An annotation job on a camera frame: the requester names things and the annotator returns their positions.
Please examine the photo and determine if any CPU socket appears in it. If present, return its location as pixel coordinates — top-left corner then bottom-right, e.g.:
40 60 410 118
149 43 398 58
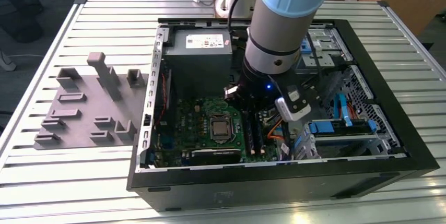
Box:
207 113 235 144

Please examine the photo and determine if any red wire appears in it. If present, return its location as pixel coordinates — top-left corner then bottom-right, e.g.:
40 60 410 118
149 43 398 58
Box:
155 69 171 125

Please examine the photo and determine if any black wire bundle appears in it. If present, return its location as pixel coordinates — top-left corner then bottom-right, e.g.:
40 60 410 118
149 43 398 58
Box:
306 64 348 97

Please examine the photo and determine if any green motherboard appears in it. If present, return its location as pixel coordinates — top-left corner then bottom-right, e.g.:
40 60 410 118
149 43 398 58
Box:
149 96 279 167

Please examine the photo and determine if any orange wire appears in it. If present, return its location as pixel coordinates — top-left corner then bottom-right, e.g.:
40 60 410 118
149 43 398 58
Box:
267 121 283 140

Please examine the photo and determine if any gray parts rack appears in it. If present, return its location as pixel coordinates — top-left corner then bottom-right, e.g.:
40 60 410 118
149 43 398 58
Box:
31 51 149 151

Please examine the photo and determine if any dark RAM stick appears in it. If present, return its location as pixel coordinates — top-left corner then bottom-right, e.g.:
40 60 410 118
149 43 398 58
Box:
255 111 266 154

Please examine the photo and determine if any black PC case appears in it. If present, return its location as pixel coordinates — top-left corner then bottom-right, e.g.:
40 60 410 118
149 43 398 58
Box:
125 17 441 212

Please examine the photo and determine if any metal disk bay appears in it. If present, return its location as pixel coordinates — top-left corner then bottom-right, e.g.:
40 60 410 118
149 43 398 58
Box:
295 25 352 84

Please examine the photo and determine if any blue disk carrier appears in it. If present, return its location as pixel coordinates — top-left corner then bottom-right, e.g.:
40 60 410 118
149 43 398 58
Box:
308 121 335 135

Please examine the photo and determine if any white stand foot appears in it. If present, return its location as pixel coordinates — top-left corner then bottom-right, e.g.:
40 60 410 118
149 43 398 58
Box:
0 49 17 72

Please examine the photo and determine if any black graphics card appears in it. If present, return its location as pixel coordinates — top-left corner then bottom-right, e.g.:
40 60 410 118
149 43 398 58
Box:
190 148 242 164

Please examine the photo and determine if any metal disk cage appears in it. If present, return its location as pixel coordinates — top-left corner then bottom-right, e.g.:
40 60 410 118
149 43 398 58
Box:
292 119 407 161

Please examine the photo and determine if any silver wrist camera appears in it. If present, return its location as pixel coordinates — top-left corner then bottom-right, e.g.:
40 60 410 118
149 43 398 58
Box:
270 74 322 123

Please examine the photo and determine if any black camera cable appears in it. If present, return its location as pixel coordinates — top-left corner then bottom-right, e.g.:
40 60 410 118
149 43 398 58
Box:
227 0 250 39

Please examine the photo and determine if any blue flat wire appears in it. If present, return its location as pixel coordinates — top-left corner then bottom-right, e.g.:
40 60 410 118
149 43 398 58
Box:
332 93 352 127

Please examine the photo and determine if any black mesh bin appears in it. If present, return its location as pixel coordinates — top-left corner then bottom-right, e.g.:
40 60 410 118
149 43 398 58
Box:
0 0 44 43

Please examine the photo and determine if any silver CPU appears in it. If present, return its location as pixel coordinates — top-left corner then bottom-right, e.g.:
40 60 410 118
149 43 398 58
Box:
211 121 231 136

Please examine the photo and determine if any gray power supply unit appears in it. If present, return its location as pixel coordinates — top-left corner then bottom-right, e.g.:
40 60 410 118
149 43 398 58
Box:
164 28 244 98

